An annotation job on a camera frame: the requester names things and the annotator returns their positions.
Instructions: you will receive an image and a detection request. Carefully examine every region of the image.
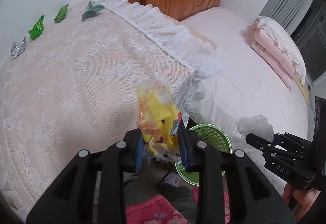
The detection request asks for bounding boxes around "white tissue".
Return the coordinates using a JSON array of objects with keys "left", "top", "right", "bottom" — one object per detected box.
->
[{"left": 232, "top": 115, "right": 274, "bottom": 146}]

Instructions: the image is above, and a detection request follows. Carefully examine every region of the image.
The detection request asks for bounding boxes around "yellow snack wrapper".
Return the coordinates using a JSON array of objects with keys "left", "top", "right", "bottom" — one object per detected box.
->
[{"left": 137, "top": 78, "right": 182, "bottom": 162}]

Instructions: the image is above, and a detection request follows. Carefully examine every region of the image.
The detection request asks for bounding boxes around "bright green bag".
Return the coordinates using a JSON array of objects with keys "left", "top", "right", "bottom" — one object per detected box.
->
[{"left": 28, "top": 15, "right": 45, "bottom": 41}]

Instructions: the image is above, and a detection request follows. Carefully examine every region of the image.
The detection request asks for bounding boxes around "silver pill blister pack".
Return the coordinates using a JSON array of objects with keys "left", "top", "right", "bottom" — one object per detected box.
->
[{"left": 11, "top": 37, "right": 26, "bottom": 59}]

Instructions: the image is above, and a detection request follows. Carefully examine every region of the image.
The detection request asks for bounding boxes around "green plastic trash basket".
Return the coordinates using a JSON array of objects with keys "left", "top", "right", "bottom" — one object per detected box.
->
[{"left": 175, "top": 124, "right": 232, "bottom": 186}]

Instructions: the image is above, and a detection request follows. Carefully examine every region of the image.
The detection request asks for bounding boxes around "right hand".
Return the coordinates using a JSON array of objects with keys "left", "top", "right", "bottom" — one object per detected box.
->
[{"left": 282, "top": 183, "right": 320, "bottom": 223}]

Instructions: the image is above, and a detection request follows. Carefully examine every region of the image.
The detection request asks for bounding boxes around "pink bed sheet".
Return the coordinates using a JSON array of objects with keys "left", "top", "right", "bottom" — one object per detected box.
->
[{"left": 183, "top": 7, "right": 309, "bottom": 194}]

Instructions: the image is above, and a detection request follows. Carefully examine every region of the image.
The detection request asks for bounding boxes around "folded pink blanket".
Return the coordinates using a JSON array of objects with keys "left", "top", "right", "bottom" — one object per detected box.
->
[{"left": 249, "top": 21, "right": 295, "bottom": 88}]

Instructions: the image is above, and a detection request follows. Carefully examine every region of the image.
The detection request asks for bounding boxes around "white ruffled pillow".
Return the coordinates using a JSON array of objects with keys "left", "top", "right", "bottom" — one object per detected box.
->
[{"left": 256, "top": 16, "right": 306, "bottom": 85}]

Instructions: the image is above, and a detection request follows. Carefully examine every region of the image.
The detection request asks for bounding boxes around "dark cabinet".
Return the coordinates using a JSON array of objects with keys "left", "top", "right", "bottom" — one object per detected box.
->
[{"left": 291, "top": 0, "right": 325, "bottom": 82}]

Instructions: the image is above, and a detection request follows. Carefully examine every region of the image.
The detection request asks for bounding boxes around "dark green folded wrapper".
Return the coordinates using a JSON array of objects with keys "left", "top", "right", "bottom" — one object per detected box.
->
[{"left": 82, "top": 1, "right": 105, "bottom": 21}]

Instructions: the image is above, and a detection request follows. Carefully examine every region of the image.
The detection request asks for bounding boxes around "green shiny wrapper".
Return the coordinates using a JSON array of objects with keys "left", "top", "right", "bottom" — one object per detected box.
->
[{"left": 54, "top": 4, "right": 68, "bottom": 23}]

